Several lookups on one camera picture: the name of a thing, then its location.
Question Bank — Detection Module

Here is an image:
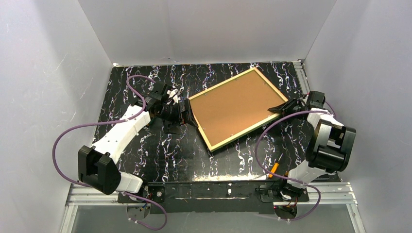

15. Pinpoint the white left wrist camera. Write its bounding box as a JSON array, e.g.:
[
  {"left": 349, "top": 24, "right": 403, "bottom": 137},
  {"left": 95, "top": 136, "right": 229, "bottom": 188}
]
[{"left": 167, "top": 89, "right": 180, "bottom": 105}]

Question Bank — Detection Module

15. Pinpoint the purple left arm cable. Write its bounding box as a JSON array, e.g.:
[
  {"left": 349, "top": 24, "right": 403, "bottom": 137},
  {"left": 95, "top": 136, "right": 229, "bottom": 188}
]
[{"left": 52, "top": 75, "right": 168, "bottom": 231}]

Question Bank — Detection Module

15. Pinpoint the green wooden photo frame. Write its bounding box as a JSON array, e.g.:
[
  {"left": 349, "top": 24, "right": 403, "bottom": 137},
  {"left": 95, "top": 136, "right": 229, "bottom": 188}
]
[{"left": 189, "top": 67, "right": 288, "bottom": 152}]

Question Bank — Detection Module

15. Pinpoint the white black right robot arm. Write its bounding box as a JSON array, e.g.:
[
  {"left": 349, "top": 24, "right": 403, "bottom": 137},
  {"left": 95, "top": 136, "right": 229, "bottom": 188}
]
[{"left": 256, "top": 91, "right": 356, "bottom": 202}]

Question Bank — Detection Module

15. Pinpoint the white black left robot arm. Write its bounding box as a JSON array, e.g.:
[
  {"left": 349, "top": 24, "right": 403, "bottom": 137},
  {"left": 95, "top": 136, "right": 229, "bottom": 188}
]
[{"left": 78, "top": 82, "right": 198, "bottom": 195}]

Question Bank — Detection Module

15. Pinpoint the aluminium rail front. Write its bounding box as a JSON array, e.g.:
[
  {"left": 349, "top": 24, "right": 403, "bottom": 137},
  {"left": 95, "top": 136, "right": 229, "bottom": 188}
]
[{"left": 60, "top": 182, "right": 365, "bottom": 233}]

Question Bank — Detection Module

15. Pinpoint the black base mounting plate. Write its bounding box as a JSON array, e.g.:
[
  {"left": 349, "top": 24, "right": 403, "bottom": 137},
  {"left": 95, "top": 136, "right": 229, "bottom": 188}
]
[{"left": 137, "top": 180, "right": 309, "bottom": 214}]

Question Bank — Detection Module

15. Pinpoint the aluminium rail right side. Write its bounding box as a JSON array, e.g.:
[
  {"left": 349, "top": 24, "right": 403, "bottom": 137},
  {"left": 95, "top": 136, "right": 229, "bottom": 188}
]
[{"left": 292, "top": 60, "right": 310, "bottom": 95}]

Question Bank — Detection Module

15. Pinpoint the orange handled screwdriver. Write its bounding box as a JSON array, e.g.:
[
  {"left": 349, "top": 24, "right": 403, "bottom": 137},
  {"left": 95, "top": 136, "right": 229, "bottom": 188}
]
[{"left": 268, "top": 153, "right": 284, "bottom": 179}]

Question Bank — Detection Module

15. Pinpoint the aluminium rail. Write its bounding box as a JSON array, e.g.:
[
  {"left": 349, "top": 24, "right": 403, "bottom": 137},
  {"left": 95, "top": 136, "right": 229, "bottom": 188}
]
[
  {"left": 60, "top": 182, "right": 365, "bottom": 233},
  {"left": 292, "top": 60, "right": 310, "bottom": 95}
]

